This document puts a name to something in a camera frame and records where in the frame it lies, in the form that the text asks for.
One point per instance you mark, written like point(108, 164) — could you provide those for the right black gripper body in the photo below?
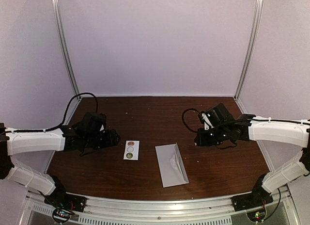
point(218, 136)

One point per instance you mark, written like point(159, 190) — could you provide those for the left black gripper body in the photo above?
point(106, 143)

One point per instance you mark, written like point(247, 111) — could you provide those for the sticker sheet with round stickers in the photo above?
point(131, 151)

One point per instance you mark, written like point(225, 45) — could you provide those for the white envelope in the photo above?
point(171, 166)

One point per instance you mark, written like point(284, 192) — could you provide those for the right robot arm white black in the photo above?
point(220, 125)

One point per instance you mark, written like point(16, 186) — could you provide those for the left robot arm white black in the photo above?
point(90, 132)

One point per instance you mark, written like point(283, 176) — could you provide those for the right circuit board with leds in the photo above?
point(256, 216)

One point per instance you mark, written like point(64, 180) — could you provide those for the circuit board with leds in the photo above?
point(61, 216)
point(256, 216)

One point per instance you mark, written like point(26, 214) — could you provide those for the left circuit board with leds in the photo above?
point(61, 216)

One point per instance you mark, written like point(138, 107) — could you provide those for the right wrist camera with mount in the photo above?
point(205, 120)

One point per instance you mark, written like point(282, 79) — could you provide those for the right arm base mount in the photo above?
point(249, 201)

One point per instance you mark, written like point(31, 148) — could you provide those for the front aluminium rail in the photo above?
point(209, 211)

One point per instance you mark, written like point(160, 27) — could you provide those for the right aluminium frame post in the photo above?
point(258, 10)

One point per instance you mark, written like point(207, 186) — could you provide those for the aluminium frame post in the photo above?
point(258, 10)
point(63, 45)

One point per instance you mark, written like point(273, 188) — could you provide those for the left aluminium frame post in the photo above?
point(63, 45)

